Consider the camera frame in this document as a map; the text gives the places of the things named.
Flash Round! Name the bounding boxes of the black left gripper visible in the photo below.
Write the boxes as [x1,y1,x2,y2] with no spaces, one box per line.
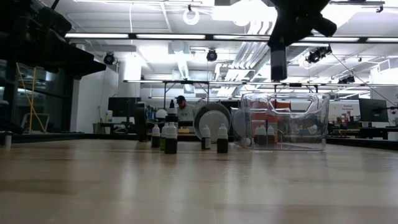
[30,2,106,80]

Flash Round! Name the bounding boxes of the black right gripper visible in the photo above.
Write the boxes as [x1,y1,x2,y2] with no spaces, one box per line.
[267,0,338,47]

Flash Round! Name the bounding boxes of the small purple food coloring bottle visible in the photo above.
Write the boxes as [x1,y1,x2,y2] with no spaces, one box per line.
[164,121,178,155]

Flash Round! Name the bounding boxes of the large black food coloring bottle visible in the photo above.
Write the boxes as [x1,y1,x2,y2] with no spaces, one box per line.
[165,99,179,125]

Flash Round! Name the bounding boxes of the LED light bar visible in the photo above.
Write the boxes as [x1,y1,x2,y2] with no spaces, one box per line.
[65,32,398,44]

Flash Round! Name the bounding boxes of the black computer monitor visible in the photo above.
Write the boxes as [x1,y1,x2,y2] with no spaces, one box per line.
[108,96,142,118]
[358,98,389,123]

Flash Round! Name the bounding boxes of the white sign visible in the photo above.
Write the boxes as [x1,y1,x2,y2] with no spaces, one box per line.
[341,102,361,118]

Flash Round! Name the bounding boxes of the clear plastic bin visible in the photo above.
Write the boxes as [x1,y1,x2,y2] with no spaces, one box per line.
[231,92,331,152]

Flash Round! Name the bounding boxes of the person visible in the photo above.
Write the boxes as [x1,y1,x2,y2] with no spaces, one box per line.
[174,95,198,121]

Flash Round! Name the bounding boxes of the yellow extension cable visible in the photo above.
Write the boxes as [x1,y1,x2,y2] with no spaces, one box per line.
[16,63,47,134]

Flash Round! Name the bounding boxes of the black aluminium table frame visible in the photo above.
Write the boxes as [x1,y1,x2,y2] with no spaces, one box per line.
[0,132,398,151]

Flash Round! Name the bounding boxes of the white ring light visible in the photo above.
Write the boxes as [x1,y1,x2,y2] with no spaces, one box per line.
[182,6,200,26]

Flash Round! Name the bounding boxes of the white cylinder post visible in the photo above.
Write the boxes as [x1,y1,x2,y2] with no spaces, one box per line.
[2,130,15,149]

